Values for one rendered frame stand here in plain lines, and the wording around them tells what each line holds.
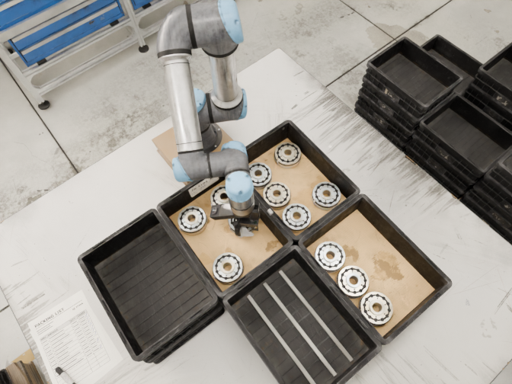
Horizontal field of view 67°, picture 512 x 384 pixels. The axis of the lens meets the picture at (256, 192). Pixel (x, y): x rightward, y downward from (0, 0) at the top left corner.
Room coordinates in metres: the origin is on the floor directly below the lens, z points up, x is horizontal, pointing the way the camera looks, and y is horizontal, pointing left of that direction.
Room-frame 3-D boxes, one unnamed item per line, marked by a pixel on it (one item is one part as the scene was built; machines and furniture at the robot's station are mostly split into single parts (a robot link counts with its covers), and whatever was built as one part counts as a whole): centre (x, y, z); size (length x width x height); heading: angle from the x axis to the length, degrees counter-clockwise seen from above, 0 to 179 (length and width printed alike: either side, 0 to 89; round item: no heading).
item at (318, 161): (0.65, -0.13, 0.87); 0.40 x 0.30 x 0.11; 33
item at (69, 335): (0.18, 0.69, 0.70); 0.33 x 0.23 x 0.01; 35
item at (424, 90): (1.39, -0.87, 0.37); 0.40 x 0.30 x 0.45; 35
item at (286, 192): (0.62, -0.08, 0.86); 0.10 x 0.10 x 0.01
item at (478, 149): (1.07, -1.10, 0.31); 0.40 x 0.30 x 0.34; 35
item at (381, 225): (0.32, -0.35, 0.87); 0.40 x 0.30 x 0.11; 33
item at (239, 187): (0.50, 0.05, 1.15); 0.09 x 0.08 x 0.11; 4
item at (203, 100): (0.96, 0.21, 0.96); 0.13 x 0.12 x 0.14; 94
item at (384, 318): (0.19, -0.35, 0.86); 0.10 x 0.10 x 0.01
